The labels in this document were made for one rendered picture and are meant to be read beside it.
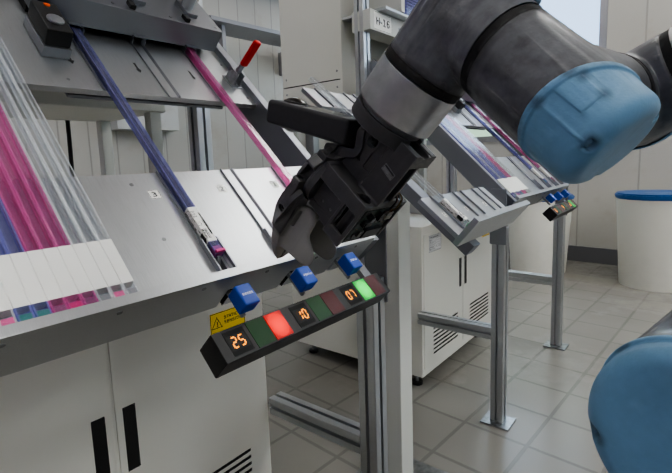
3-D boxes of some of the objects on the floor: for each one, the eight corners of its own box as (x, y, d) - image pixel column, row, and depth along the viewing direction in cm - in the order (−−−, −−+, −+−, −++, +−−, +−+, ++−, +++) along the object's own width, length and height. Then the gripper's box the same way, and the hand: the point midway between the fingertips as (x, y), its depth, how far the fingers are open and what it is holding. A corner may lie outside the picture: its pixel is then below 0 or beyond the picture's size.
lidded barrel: (702, 282, 298) (709, 190, 290) (694, 299, 264) (701, 196, 257) (619, 272, 330) (623, 188, 322) (602, 286, 296) (606, 194, 288)
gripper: (402, 155, 36) (280, 310, 47) (451, 153, 43) (335, 289, 54) (337, 87, 39) (238, 248, 51) (393, 96, 46) (295, 236, 58)
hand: (280, 244), depth 53 cm, fingers closed
